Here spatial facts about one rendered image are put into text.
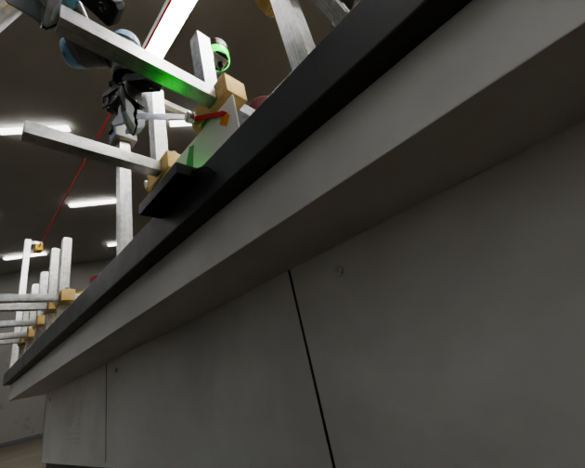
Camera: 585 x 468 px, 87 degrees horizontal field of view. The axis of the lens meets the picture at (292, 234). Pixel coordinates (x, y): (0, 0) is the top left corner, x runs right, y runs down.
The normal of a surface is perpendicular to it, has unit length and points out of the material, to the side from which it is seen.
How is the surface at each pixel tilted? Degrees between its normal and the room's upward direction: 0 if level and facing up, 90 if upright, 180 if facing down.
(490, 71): 90
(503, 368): 90
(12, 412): 90
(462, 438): 90
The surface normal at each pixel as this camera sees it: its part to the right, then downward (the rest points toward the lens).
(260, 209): -0.68, -0.14
